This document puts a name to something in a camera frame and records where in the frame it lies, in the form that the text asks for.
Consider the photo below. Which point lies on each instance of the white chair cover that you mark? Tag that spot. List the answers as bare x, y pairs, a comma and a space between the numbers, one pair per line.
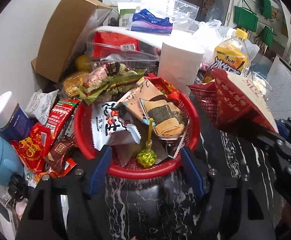
279, 98

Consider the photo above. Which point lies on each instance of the dark red white snack bag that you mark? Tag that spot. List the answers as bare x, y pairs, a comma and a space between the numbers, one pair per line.
231, 100

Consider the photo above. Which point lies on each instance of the clear glass cup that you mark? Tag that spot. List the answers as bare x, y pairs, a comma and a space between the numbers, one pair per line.
262, 85

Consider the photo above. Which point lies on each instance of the iced tea bottle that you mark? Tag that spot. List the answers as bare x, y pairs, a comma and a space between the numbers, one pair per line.
230, 55

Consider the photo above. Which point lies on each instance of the seaweed roll snack pack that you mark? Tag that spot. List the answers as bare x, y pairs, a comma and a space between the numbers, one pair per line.
145, 101

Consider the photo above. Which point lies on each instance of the white paper towel roll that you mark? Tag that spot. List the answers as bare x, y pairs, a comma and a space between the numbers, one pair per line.
179, 64

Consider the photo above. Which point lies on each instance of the green tote bag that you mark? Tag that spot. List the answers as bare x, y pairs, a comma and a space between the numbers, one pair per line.
244, 17

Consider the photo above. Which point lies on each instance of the white red peanut bag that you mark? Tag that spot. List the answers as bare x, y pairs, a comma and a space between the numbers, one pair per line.
112, 127

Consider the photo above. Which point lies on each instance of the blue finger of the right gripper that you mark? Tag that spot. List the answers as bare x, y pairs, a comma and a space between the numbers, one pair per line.
283, 130

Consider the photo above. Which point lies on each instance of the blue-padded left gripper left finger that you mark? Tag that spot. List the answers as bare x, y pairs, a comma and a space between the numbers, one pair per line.
97, 169

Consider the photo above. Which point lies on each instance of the white power bank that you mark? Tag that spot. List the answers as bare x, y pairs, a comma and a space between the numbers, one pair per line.
8, 219

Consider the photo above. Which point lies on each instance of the white-lid blue jar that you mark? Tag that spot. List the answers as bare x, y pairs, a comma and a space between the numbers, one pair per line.
14, 123

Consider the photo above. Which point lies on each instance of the light blue round gadget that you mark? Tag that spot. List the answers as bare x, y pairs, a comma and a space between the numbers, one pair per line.
9, 162

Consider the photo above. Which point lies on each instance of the yellow green lollipop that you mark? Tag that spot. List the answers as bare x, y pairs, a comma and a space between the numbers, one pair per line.
147, 156

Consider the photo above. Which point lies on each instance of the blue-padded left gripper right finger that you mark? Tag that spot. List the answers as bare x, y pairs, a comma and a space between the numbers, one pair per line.
191, 167

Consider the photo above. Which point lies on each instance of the blue tissue pack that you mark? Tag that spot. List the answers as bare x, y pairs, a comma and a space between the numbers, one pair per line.
144, 21

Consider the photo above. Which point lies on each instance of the brown cardboard box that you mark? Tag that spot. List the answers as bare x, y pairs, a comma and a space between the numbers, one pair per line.
65, 35

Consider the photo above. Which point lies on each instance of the clear plastic container red contents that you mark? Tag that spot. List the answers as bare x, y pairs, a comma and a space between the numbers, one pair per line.
106, 47

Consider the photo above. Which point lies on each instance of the small red candy packet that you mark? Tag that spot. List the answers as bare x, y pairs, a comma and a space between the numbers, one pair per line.
166, 88

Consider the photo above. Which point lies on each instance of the green red nutritious snack bag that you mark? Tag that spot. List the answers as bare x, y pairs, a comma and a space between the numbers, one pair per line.
107, 80

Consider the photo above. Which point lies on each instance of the red snack packets pile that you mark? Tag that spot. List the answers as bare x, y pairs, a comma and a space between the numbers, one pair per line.
47, 147

